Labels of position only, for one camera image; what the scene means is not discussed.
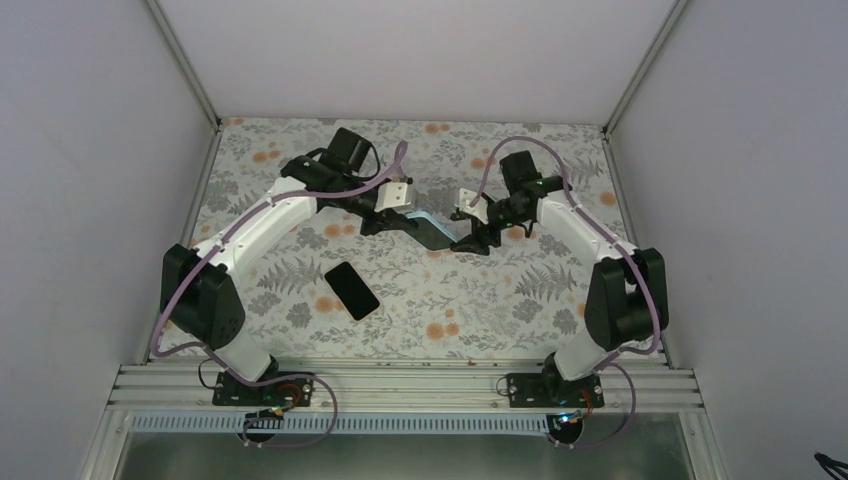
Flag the light blue phone case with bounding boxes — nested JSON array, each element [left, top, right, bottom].
[[406, 210, 458, 250]]

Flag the blue phone black screen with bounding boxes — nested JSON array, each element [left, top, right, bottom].
[[323, 261, 381, 321]]

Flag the magenta phone black screen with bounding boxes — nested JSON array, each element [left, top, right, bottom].
[[411, 218, 457, 251]]

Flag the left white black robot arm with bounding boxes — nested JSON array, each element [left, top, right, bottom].
[[150, 128, 421, 405]]

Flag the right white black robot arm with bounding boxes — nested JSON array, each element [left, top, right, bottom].
[[451, 151, 668, 407]]

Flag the floral table mat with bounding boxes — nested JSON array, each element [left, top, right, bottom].
[[192, 117, 625, 362]]

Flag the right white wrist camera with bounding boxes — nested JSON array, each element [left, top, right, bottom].
[[453, 188, 489, 224]]

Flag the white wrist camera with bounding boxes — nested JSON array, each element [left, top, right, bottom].
[[374, 181, 418, 214], [453, 188, 489, 224]]

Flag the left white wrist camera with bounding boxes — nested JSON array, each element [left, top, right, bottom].
[[374, 181, 418, 214]]

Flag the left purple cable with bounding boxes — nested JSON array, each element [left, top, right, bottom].
[[149, 139, 410, 450]]

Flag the purple cable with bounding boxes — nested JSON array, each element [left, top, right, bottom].
[[475, 135, 664, 450], [149, 139, 410, 450]]

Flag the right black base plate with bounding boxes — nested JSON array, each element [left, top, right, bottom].
[[505, 373, 605, 410]]

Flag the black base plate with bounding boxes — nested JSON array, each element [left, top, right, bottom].
[[211, 373, 314, 408], [505, 373, 605, 410]]

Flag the grey metal frame post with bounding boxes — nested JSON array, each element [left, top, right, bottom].
[[143, 0, 221, 130]]

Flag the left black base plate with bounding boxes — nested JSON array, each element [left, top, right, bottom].
[[211, 373, 314, 408]]

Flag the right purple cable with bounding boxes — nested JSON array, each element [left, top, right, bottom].
[[475, 135, 664, 450]]

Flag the aluminium front rail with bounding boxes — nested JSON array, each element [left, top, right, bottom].
[[107, 359, 705, 413]]

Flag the right grey frame post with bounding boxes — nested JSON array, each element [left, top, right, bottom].
[[603, 0, 690, 139]]

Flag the white slotted cable duct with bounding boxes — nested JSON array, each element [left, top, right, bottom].
[[128, 411, 549, 436]]

